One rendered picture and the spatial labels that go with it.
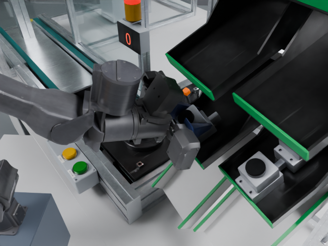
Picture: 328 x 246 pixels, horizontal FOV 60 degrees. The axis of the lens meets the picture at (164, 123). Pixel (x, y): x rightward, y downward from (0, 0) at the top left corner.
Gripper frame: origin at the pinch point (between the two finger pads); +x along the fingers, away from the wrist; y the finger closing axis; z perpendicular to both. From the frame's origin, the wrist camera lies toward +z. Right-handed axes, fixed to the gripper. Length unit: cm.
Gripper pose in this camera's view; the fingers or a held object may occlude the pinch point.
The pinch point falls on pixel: (189, 118)
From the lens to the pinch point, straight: 52.9
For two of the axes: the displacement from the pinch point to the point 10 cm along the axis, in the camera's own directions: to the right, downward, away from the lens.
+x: 8.9, -0.6, 4.6
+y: -3.8, -6.6, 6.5
